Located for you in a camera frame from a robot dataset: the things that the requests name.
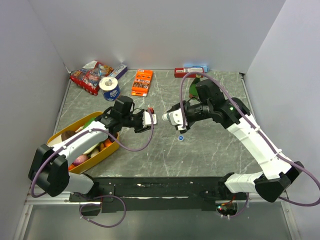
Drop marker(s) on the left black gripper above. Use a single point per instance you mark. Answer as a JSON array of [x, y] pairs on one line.
[[140, 129]]

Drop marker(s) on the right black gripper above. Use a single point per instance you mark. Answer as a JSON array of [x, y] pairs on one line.
[[183, 104]]

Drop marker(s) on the blue bottle cap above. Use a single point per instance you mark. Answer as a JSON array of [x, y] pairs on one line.
[[166, 117], [180, 138]]

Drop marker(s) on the clear plastic bottle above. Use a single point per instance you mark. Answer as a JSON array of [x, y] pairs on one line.
[[160, 117]]

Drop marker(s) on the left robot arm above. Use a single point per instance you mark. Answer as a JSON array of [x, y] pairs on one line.
[[50, 166]]

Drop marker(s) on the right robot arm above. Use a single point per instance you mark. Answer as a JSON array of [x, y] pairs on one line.
[[276, 175]]

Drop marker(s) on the green glass bottle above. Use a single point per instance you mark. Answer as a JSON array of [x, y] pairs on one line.
[[193, 94]]

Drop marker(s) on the orange snack box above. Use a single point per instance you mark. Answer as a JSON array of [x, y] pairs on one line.
[[142, 82]]

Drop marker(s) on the red flat box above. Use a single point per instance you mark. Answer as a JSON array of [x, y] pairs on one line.
[[182, 71]]

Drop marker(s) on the toilet paper roll blue wrap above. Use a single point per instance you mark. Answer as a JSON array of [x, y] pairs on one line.
[[110, 88]]

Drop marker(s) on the blue packet behind box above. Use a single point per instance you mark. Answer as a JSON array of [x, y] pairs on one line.
[[204, 67]]

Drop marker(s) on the green lettuce toy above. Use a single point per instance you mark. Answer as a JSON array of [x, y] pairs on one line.
[[88, 122]]

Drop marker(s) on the red snack bag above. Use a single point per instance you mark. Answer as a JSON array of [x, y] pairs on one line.
[[89, 76]]

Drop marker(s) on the purple onion toy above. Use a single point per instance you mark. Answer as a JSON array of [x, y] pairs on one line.
[[80, 160]]

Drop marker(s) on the brown mushroom toy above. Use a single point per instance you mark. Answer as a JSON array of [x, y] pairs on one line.
[[67, 134]]

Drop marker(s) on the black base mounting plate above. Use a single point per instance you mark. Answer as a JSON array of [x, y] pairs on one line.
[[157, 193]]

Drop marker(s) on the yellow oval basket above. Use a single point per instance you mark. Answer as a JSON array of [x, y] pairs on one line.
[[96, 155]]

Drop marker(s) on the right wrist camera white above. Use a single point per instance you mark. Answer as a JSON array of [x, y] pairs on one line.
[[177, 119]]

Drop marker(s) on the aluminium rail frame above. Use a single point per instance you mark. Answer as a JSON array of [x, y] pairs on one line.
[[56, 218]]

